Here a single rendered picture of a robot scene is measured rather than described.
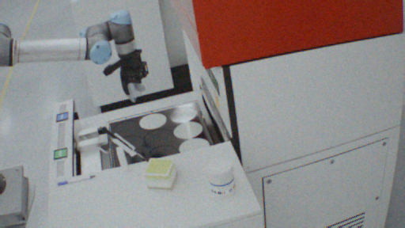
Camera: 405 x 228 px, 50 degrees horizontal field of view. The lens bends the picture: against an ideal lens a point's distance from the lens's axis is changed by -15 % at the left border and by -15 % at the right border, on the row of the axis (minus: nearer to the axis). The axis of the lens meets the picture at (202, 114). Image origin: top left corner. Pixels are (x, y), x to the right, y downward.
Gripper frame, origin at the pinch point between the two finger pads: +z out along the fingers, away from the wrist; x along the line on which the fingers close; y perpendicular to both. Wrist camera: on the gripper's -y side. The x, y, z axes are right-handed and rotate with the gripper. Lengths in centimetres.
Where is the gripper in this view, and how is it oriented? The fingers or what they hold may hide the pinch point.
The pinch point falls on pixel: (132, 99)
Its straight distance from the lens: 187.6
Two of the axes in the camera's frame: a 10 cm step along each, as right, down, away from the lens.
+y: 9.5, 0.4, -3.1
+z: 1.4, 8.4, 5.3
